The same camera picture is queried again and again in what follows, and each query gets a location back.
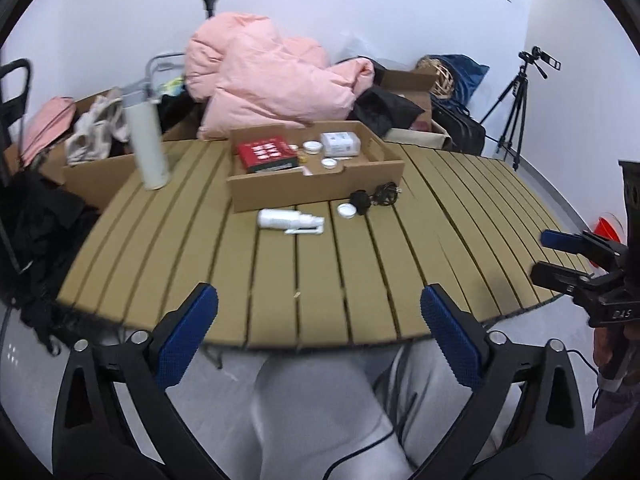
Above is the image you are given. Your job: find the black clothing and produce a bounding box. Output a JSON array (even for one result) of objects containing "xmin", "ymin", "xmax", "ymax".
[{"xmin": 157, "ymin": 92, "xmax": 206, "ymax": 136}]

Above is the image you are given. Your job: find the red box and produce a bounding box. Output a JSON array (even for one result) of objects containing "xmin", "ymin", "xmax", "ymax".
[{"xmin": 236, "ymin": 136, "xmax": 301, "ymax": 175}]

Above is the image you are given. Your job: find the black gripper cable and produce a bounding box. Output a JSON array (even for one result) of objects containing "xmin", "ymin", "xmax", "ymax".
[
  {"xmin": 322, "ymin": 360, "xmax": 416, "ymax": 480},
  {"xmin": 567, "ymin": 347, "xmax": 603, "ymax": 411}
]

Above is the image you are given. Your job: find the cardboard tray box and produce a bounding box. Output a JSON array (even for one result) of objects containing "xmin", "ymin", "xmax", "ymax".
[{"xmin": 226, "ymin": 121, "xmax": 405, "ymax": 213}]

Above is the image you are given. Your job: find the red plastic container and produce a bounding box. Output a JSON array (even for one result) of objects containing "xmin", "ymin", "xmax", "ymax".
[{"xmin": 582, "ymin": 214, "xmax": 626, "ymax": 268}]

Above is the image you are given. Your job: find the white spray bottle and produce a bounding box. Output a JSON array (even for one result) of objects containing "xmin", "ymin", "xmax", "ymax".
[{"xmin": 257, "ymin": 208, "xmax": 326, "ymax": 236}]

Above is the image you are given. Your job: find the black tripod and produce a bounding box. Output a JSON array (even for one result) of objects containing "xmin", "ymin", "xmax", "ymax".
[{"xmin": 480, "ymin": 62, "xmax": 531, "ymax": 171}]

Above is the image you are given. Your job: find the white box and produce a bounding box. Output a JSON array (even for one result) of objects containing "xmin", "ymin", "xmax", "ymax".
[{"xmin": 320, "ymin": 131, "xmax": 362, "ymax": 157}]

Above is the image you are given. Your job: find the beige cloth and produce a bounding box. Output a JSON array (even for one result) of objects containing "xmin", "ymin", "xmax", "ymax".
[{"xmin": 65, "ymin": 89, "xmax": 132, "ymax": 166}]

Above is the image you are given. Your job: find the person's left leg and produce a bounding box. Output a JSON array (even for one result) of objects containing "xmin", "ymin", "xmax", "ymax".
[{"xmin": 250, "ymin": 347, "xmax": 401, "ymax": 480}]

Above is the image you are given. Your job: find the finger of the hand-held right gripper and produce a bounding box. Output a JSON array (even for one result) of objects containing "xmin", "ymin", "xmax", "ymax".
[
  {"xmin": 530, "ymin": 261, "xmax": 610, "ymax": 306},
  {"xmin": 541, "ymin": 229, "xmax": 631, "ymax": 271}
]

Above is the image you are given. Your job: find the white thermos bottle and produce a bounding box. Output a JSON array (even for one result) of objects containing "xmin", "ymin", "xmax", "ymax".
[{"xmin": 121, "ymin": 77, "xmax": 173, "ymax": 191}]

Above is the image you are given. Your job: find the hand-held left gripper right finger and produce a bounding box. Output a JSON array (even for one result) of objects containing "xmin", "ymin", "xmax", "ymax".
[{"xmin": 410, "ymin": 283, "xmax": 587, "ymax": 480}]

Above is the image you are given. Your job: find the woven rattan basket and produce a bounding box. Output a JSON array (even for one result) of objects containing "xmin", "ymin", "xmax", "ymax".
[{"xmin": 417, "ymin": 56, "xmax": 455, "ymax": 98}]

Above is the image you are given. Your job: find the open cardboard box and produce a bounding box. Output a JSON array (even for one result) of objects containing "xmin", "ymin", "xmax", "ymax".
[{"xmin": 377, "ymin": 69, "xmax": 441, "ymax": 133}]

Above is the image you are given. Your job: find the grey metal frame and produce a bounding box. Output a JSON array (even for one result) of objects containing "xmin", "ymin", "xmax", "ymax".
[{"xmin": 145, "ymin": 51, "xmax": 187, "ymax": 96}]

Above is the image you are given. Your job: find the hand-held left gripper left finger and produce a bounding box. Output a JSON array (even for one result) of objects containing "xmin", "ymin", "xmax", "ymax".
[{"xmin": 52, "ymin": 282, "xmax": 226, "ymax": 480}]

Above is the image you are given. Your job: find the black charger cable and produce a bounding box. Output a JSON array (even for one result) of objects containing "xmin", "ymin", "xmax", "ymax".
[{"xmin": 349, "ymin": 182, "xmax": 402, "ymax": 216}]

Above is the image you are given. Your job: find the person's right hand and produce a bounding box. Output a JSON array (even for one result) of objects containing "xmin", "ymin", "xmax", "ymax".
[{"xmin": 593, "ymin": 329, "xmax": 632, "ymax": 383}]

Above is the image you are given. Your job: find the blue bag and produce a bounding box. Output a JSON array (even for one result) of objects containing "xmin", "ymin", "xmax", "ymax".
[{"xmin": 440, "ymin": 54, "xmax": 491, "ymax": 101}]

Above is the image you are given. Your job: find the person's right leg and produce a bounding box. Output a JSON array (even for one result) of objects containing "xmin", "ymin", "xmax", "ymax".
[{"xmin": 395, "ymin": 340, "xmax": 506, "ymax": 467}]

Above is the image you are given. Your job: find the black plastic bag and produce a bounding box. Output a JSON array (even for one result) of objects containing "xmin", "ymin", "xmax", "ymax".
[{"xmin": 352, "ymin": 85, "xmax": 426, "ymax": 137}]

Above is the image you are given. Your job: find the black suitcase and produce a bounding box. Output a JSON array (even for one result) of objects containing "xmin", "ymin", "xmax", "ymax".
[{"xmin": 430, "ymin": 95, "xmax": 487, "ymax": 156}]

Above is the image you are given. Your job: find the large cardboard box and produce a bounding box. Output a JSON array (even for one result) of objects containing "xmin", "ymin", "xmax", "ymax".
[{"xmin": 5, "ymin": 87, "xmax": 211, "ymax": 211}]

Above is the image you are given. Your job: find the pink duvet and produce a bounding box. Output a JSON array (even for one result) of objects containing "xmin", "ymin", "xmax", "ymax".
[{"xmin": 185, "ymin": 11, "xmax": 376, "ymax": 141}]

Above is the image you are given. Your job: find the pink cloth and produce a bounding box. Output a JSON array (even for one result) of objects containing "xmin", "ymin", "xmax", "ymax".
[{"xmin": 20, "ymin": 96, "xmax": 78, "ymax": 161}]

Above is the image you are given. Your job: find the person's leg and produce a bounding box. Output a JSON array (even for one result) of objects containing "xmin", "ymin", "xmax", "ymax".
[
  {"xmin": 395, "ymin": 340, "xmax": 506, "ymax": 467},
  {"xmin": 250, "ymin": 347, "xmax": 401, "ymax": 480}
]

